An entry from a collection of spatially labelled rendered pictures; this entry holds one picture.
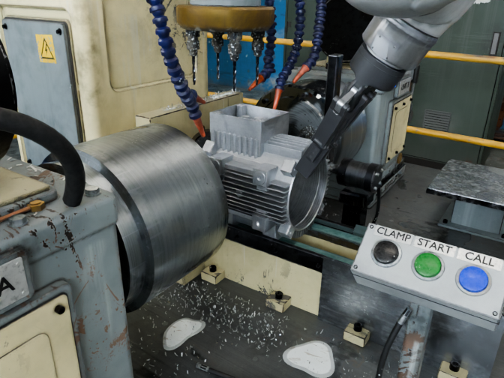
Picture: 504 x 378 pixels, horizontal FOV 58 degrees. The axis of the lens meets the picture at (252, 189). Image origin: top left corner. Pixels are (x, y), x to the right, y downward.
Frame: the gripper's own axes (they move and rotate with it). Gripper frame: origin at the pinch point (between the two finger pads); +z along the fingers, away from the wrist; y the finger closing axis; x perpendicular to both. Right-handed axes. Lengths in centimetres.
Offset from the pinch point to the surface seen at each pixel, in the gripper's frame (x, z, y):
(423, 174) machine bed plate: 16, 26, -87
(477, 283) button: 27.1, -11.4, 17.5
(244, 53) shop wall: -286, 233, -515
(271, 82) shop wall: -226, 239, -514
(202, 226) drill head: -2.5, 7.9, 21.9
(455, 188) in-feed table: 24, 8, -49
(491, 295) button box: 29.0, -11.4, 17.5
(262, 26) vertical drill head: -22.1, -10.3, -5.1
